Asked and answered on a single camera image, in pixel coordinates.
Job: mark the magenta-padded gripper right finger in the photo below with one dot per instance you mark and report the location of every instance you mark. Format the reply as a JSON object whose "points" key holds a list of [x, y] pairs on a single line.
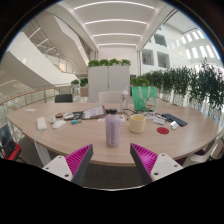
{"points": [[163, 165]]}

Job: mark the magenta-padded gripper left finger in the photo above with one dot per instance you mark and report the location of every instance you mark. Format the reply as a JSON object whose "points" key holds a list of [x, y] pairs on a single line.
{"points": [[60, 165]]}

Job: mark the purple bottle with black cap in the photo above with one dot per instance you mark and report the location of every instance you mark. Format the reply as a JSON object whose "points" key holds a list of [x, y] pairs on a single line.
{"points": [[112, 130]]}

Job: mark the flat round red coaster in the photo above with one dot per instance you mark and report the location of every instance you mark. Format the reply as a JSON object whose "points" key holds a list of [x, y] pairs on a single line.
{"points": [[163, 130]]}

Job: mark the white paper cards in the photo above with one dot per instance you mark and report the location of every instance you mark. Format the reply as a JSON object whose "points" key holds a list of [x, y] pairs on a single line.
{"points": [[159, 121]]}

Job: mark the white power strip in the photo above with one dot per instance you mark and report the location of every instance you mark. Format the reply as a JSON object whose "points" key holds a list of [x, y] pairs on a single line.
{"points": [[41, 123]]}

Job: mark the dark blue keyboard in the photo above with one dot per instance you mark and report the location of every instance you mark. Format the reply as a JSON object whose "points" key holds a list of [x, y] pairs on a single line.
{"points": [[175, 119]]}

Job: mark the cream yellow mug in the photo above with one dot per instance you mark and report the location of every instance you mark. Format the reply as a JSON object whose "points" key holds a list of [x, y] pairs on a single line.
{"points": [[137, 124]]}

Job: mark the black and red chair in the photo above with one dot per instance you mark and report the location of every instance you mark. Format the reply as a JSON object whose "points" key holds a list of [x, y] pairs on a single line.
{"points": [[7, 142]]}

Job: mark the white folded booklet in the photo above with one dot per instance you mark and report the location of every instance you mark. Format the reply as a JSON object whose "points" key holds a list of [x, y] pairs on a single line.
{"points": [[94, 112]]}

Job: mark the green tote bag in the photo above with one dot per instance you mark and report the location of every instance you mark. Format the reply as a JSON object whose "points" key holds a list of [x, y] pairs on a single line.
{"points": [[143, 98]]}

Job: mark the clear tumbler with straw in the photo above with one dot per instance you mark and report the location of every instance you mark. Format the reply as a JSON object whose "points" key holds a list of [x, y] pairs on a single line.
{"points": [[125, 100]]}

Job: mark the row of potted green trees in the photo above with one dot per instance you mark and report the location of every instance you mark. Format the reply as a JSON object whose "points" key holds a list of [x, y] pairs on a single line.
{"points": [[196, 83]]}

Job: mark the white cabinet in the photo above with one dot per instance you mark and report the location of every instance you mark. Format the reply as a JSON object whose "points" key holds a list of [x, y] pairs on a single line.
{"points": [[108, 83]]}

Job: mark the green plants on cabinet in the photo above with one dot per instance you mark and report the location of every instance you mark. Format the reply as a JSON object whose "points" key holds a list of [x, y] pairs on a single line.
{"points": [[109, 62]]}

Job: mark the row of ceiling lights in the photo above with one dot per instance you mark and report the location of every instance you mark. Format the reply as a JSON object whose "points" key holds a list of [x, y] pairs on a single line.
{"points": [[115, 22]]}

